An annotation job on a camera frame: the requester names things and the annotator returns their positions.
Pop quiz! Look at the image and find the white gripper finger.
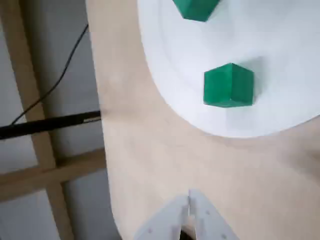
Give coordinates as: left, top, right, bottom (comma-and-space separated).
188, 188, 241, 240
133, 194, 190, 240

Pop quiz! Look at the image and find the green cube block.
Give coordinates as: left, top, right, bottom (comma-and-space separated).
172, 0, 221, 23
203, 62, 256, 109

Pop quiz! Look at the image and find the white paper plate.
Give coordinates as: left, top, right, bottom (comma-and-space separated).
137, 0, 320, 138

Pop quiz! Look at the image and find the black bar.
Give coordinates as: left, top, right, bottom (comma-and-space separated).
0, 111, 102, 140

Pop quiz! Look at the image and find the light wooden frame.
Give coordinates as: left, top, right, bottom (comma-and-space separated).
0, 0, 108, 240

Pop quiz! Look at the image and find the thin black cable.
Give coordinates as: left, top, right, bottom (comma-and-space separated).
11, 23, 90, 126

